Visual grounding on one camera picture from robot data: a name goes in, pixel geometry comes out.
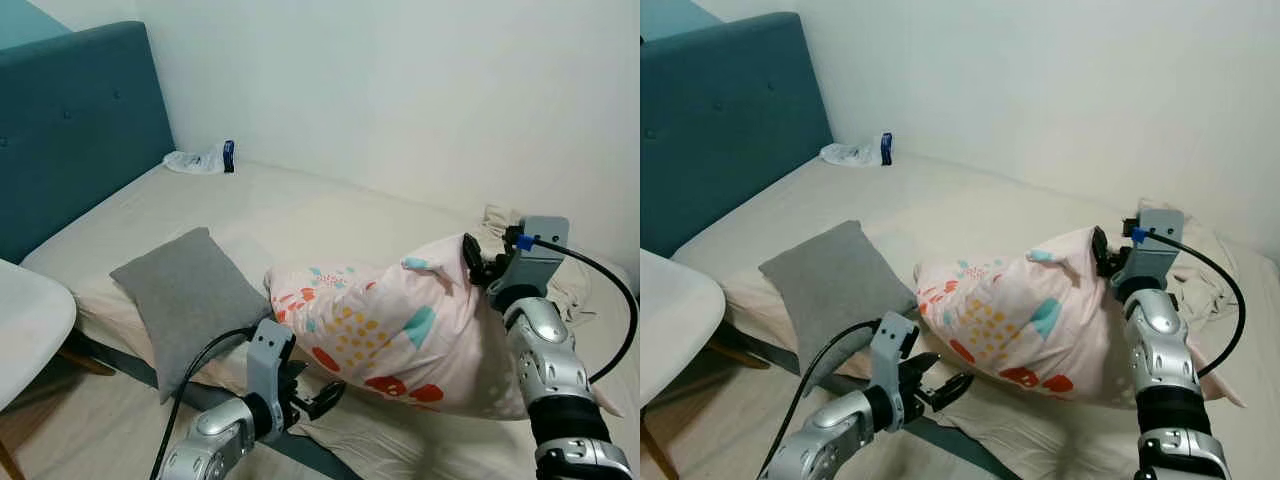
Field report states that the pink patterned pillow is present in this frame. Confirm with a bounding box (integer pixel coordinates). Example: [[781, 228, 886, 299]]
[[913, 225, 1246, 409], [265, 232, 626, 421]]

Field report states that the white plastic shell chair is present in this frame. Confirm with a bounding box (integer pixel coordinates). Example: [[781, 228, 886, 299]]
[[640, 248, 728, 480], [0, 258, 116, 480]]

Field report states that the crumpled beige cloth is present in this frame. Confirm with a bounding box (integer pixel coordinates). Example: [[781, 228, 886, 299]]
[[482, 205, 601, 321], [1135, 198, 1246, 321]]

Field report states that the bed mattress with beige sheet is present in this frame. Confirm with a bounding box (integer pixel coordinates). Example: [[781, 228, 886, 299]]
[[670, 150, 1280, 480], [20, 160, 641, 480]]

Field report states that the grey square cushion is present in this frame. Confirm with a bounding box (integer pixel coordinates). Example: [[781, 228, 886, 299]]
[[758, 220, 919, 401], [110, 227, 273, 404]]

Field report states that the clear plastic pack blue label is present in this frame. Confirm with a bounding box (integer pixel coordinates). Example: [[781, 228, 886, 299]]
[[820, 132, 894, 168], [163, 140, 237, 176]]

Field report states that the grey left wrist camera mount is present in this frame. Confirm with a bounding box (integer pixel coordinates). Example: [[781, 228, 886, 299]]
[[245, 318, 298, 401], [868, 312, 919, 396]]

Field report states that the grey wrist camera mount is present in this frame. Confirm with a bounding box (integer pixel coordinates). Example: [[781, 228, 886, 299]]
[[868, 312, 919, 396], [487, 215, 571, 301], [245, 318, 298, 401], [1112, 208, 1186, 291]]

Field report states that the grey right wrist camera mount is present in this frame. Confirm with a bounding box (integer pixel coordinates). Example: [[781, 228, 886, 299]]
[[487, 215, 571, 301], [1112, 208, 1186, 291]]

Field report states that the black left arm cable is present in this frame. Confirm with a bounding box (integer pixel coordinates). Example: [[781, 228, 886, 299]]
[[760, 318, 883, 480], [150, 325, 259, 480]]

